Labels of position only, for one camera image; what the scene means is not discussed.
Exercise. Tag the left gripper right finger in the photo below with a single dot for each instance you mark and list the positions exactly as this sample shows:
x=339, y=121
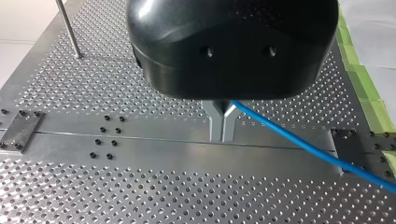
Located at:
x=229, y=124

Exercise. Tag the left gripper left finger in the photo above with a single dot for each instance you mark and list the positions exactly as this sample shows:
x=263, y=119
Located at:
x=215, y=124

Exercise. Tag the metal post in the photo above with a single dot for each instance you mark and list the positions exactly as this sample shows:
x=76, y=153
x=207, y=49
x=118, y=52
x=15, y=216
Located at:
x=70, y=31

